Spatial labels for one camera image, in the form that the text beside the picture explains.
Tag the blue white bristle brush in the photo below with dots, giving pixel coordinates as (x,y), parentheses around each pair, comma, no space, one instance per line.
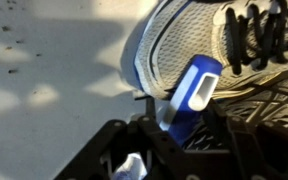
(197,71)

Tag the grey white running shoe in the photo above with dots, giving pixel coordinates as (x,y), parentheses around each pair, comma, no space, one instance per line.
(184,40)

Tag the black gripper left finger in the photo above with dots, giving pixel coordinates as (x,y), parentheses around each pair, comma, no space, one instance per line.
(117,140)

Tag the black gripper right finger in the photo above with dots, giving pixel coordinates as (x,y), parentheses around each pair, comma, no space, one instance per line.
(250,150)

